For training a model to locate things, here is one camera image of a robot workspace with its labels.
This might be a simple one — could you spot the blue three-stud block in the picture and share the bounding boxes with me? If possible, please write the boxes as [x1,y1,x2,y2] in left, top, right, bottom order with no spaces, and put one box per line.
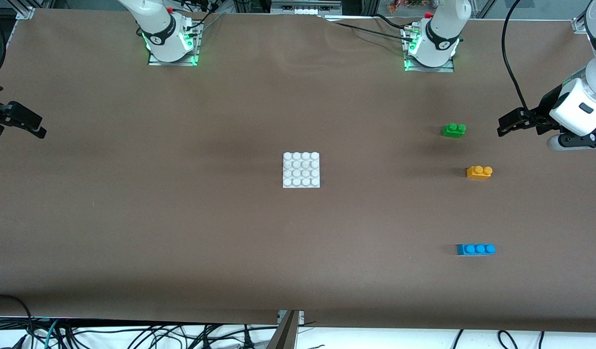
[456,243,496,256]

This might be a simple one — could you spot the orange colourful background object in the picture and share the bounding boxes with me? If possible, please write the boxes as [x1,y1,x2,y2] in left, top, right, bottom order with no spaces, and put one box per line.
[388,0,424,14]

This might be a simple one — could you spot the black base cable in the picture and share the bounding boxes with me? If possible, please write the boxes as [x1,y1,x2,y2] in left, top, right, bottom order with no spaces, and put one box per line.
[373,14,409,30]
[322,17,415,38]
[182,0,226,32]

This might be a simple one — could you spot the aluminium frame profile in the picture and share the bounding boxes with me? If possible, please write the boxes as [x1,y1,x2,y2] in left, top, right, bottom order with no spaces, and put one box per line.
[7,0,54,20]
[572,0,596,34]
[265,310,304,349]

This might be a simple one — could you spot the teal floor cable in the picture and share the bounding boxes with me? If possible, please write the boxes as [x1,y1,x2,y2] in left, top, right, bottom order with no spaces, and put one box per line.
[44,319,60,349]

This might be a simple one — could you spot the brown paper table cover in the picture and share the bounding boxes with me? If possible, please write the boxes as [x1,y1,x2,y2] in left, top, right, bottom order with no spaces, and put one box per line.
[0,9,596,333]

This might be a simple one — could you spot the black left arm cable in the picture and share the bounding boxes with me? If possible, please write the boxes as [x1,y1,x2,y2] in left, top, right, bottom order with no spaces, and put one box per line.
[501,0,529,111]

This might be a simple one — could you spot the grey background device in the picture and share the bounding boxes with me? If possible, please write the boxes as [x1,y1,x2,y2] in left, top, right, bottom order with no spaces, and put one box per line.
[270,0,343,16]

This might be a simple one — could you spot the white studded base plate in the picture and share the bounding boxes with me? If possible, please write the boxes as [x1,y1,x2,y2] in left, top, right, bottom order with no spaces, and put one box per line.
[282,152,321,189]

